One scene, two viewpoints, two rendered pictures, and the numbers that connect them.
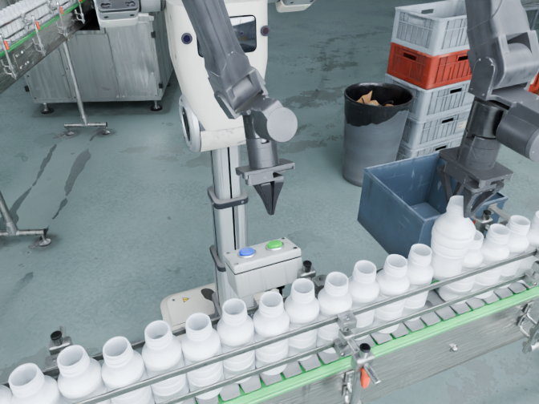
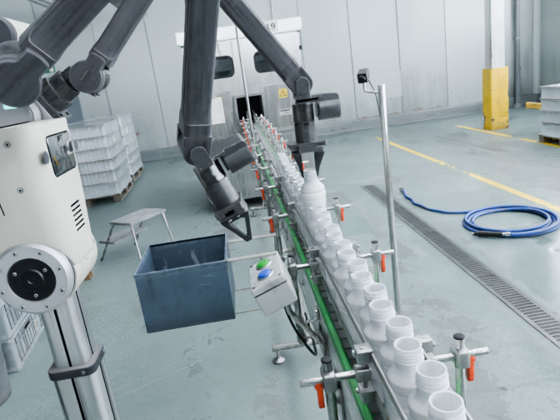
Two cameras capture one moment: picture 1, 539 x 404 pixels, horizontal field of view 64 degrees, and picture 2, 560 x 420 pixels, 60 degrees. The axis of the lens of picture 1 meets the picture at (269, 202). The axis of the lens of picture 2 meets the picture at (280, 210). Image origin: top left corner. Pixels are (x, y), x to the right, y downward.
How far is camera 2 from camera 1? 1.02 m
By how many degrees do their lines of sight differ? 66
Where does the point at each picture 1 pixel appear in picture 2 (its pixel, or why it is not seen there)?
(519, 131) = (331, 104)
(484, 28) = (291, 65)
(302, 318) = not seen: hidden behind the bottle
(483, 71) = (302, 84)
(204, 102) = (69, 227)
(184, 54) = (42, 177)
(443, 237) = (317, 192)
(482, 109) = (307, 106)
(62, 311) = not seen: outside the picture
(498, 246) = not seen: hidden behind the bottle
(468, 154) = (309, 134)
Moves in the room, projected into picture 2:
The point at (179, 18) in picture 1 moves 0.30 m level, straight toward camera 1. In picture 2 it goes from (30, 139) to (180, 119)
